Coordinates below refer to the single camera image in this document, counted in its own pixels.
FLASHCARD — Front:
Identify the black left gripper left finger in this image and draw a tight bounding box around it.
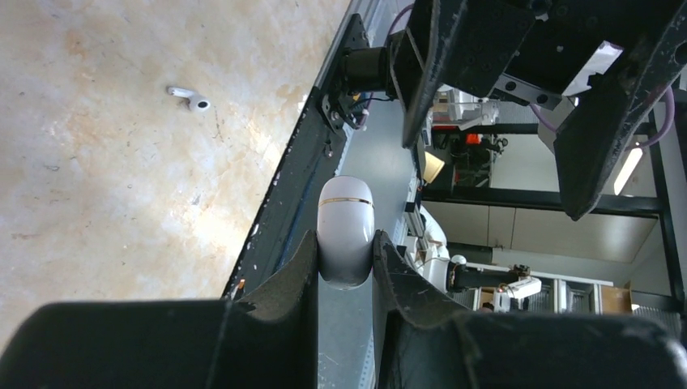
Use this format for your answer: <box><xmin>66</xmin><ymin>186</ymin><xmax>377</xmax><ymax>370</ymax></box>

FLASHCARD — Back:
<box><xmin>1</xmin><ymin>231</ymin><xmax>318</xmax><ymax>388</ymax></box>

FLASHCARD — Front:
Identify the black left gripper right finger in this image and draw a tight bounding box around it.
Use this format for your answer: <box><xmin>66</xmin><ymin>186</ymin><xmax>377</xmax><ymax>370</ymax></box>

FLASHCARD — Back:
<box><xmin>372</xmin><ymin>230</ymin><xmax>686</xmax><ymax>388</ymax></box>

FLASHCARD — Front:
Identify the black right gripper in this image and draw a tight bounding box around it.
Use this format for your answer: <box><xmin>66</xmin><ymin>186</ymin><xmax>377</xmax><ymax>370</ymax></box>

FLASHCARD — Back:
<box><xmin>402</xmin><ymin>1</ymin><xmax>686</xmax><ymax>220</ymax></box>

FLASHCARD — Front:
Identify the white earbud near gripper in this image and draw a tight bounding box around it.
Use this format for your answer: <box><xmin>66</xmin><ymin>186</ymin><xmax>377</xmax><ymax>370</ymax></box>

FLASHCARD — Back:
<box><xmin>167</xmin><ymin>87</ymin><xmax>211</xmax><ymax>113</ymax></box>

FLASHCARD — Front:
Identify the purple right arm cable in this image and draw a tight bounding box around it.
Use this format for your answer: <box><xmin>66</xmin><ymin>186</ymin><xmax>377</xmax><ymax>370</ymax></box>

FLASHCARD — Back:
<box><xmin>386</xmin><ymin>2</ymin><xmax>677</xmax><ymax>152</ymax></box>

